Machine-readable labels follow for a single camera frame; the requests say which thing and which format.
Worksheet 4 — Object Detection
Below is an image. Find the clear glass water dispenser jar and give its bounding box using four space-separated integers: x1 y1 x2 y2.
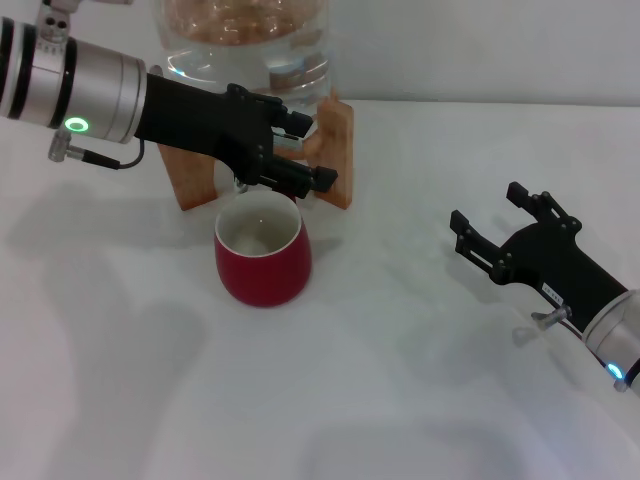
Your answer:
152 0 334 126

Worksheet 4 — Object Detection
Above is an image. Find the left arm connector cable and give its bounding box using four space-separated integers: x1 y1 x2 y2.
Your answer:
48 130 147 172

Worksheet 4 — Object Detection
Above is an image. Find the right arm connector cable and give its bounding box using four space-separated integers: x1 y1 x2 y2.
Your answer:
531 305 587 342

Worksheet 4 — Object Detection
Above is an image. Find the wooden dispenser stand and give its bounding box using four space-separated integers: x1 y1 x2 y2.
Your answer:
149 89 355 211

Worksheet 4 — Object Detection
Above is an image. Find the arm connector cable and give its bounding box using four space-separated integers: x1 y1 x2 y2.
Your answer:
48 130 147 172
531 305 587 342

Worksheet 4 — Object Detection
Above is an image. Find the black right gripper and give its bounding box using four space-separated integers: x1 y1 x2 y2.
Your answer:
449 181 630 336

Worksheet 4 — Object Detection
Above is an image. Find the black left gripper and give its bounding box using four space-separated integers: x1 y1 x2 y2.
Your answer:
134 73 339 195

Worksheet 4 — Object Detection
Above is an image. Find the red cup with white inside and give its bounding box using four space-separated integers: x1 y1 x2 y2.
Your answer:
213 192 314 309

